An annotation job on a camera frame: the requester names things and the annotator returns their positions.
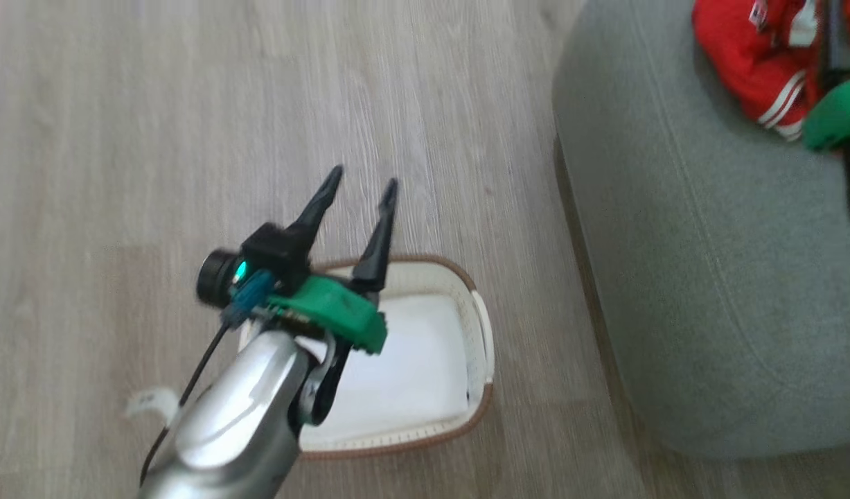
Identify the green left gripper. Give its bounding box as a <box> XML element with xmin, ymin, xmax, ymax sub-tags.
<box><xmin>265</xmin><ymin>164</ymin><xmax>399</xmax><ymax>356</ymax></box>

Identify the white brown-rimmed laundry basket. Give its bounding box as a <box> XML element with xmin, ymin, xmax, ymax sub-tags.
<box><xmin>236</xmin><ymin>254</ymin><xmax>495</xmax><ymax>459</ymax></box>

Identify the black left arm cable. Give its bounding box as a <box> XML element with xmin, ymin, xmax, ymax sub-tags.
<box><xmin>139</xmin><ymin>269</ymin><xmax>278</xmax><ymax>487</ymax></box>

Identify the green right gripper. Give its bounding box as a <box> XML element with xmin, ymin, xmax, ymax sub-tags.
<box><xmin>802</xmin><ymin>0</ymin><xmax>850</xmax><ymax>152</ymax></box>

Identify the red and white jersey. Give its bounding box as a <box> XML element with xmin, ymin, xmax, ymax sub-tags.
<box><xmin>691</xmin><ymin>0</ymin><xmax>850</xmax><ymax>143</ymax></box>

